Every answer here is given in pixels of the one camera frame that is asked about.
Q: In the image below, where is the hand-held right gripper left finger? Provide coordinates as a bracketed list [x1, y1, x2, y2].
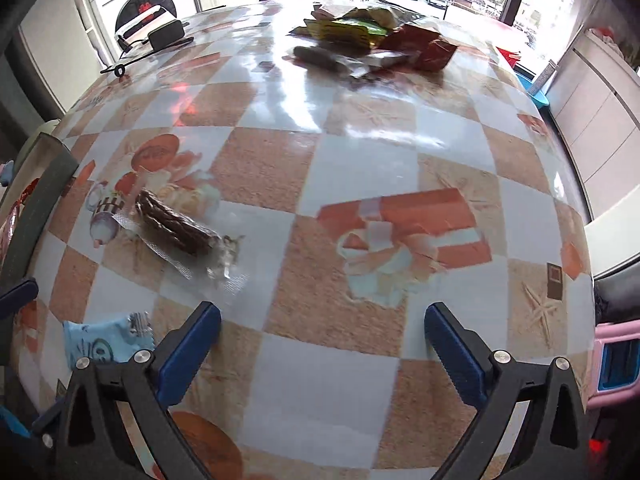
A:
[55, 301, 222, 480]

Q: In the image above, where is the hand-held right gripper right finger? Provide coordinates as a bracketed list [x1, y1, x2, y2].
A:
[424, 302, 591, 480]

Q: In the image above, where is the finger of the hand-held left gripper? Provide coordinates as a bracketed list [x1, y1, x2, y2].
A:
[0, 405, 67, 456]
[0, 277, 40, 322]

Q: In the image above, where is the light blue snack packet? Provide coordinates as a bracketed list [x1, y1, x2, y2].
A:
[62, 311, 155, 373]

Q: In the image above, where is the grey cardboard box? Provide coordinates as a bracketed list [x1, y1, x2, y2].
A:
[0, 132, 81, 281]

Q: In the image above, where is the brown snack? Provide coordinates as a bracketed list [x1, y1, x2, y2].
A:
[112, 189, 251, 293]

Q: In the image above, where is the pink plastic chair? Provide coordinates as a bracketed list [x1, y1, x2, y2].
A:
[585, 317, 640, 413]

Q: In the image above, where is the white cabinet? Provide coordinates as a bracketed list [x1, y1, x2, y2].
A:
[545, 30, 640, 221]

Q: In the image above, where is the white ribbed board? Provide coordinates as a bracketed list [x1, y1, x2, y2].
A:
[530, 59, 558, 98]

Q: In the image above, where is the black power adapter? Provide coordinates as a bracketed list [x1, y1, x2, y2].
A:
[148, 19, 186, 52]

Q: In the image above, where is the red plastic basin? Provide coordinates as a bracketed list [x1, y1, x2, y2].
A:
[450, 17, 526, 68]

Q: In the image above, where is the dark sausage packet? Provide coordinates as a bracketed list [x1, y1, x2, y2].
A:
[282, 46, 351, 73]

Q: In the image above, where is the pile of snack packets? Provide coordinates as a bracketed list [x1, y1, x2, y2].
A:
[287, 2, 458, 73]

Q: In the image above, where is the black cable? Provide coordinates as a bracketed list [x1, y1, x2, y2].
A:
[100, 35, 196, 77]

